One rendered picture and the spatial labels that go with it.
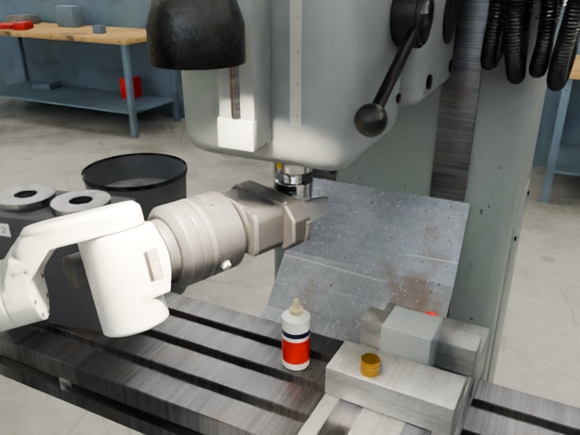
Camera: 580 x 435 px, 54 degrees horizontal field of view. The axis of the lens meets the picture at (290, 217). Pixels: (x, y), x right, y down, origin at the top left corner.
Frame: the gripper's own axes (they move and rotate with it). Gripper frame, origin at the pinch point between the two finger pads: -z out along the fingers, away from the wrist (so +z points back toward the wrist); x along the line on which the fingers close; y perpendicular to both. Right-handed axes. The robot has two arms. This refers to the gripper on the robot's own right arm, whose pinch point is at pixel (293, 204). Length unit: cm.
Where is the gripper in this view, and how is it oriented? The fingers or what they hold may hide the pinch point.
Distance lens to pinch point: 70.2
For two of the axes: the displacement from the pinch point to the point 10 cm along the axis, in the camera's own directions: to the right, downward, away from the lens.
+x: -6.8, -3.0, 6.7
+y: -0.1, 9.1, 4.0
